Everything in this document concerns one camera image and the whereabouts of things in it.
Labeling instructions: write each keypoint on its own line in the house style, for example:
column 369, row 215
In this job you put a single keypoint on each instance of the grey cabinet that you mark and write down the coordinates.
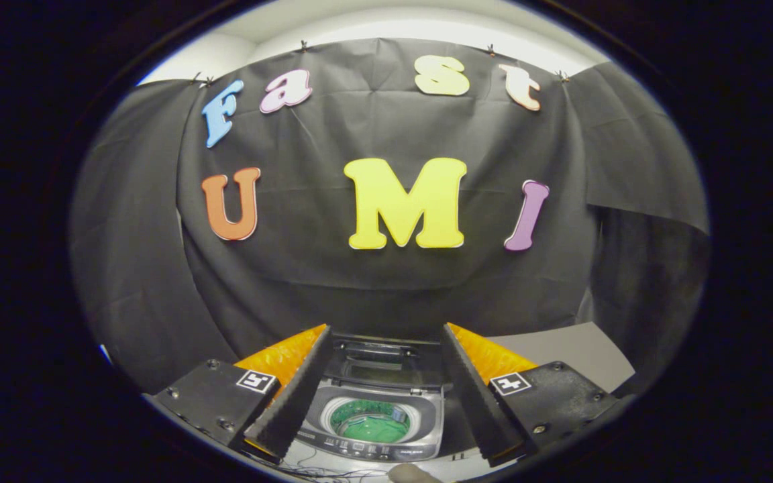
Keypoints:
column 574, row 349

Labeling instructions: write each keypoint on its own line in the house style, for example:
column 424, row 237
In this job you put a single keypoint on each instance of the black backdrop cloth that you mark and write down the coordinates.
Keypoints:
column 373, row 288

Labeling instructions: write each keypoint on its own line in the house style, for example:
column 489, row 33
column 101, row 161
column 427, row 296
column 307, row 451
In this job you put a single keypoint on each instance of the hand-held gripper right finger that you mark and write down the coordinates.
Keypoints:
column 477, row 396

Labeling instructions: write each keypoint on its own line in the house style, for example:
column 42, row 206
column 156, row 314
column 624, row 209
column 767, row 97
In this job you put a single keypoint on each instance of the green polo shirt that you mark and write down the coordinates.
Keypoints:
column 370, row 424

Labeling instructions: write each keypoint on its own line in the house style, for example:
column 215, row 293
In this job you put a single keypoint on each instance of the grey top-loading washing machine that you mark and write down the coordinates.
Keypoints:
column 427, row 416

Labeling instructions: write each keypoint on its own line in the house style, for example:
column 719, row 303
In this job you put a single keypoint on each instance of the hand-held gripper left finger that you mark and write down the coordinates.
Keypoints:
column 296, row 396

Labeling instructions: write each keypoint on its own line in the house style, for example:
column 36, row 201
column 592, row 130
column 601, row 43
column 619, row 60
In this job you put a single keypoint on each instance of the dark washing machine lid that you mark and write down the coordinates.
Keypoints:
column 386, row 365

